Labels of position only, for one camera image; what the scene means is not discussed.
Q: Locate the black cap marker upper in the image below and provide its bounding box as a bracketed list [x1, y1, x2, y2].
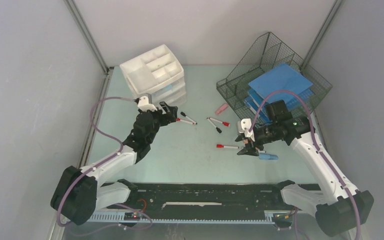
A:
[180, 111, 197, 125]

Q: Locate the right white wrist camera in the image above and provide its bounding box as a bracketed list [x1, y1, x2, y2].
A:
[235, 118, 255, 142]

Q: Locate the red cap marker left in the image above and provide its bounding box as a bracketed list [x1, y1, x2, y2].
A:
[176, 118, 195, 125]

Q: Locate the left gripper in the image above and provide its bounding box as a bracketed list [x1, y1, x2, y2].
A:
[138, 101, 177, 144]

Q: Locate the pink highlighter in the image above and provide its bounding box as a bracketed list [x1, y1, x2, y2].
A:
[214, 103, 229, 116]

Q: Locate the white plastic drawer organizer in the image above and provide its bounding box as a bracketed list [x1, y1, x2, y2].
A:
[119, 44, 187, 106]

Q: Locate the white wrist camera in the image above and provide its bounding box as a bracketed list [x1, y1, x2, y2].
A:
[235, 118, 255, 142]
[134, 93, 158, 112]

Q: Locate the red cap marker right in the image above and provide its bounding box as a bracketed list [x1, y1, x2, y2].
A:
[209, 117, 231, 127]

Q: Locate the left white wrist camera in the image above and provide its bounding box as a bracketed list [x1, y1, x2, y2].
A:
[134, 93, 158, 112]

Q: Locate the red cap marker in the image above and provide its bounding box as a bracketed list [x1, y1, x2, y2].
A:
[216, 144, 240, 149]
[209, 117, 231, 127]
[176, 118, 195, 125]

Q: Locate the green wire mesh organizer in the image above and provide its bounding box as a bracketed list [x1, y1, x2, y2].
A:
[216, 32, 333, 127]

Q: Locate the red cap marker bottom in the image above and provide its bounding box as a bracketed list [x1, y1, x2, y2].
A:
[216, 144, 240, 149]

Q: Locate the light blue highlighter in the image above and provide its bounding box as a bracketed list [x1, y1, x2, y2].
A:
[158, 84, 173, 95]

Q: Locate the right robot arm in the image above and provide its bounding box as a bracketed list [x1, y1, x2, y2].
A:
[236, 100, 374, 237]

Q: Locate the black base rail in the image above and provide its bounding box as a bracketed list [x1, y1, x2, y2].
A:
[105, 181, 315, 222]

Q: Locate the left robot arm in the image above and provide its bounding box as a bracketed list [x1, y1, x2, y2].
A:
[50, 101, 178, 227]

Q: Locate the black cap marker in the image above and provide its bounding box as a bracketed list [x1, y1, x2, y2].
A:
[206, 117, 222, 134]
[180, 111, 197, 125]

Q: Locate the black cap marker lower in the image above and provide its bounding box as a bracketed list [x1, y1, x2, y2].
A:
[206, 117, 222, 134]

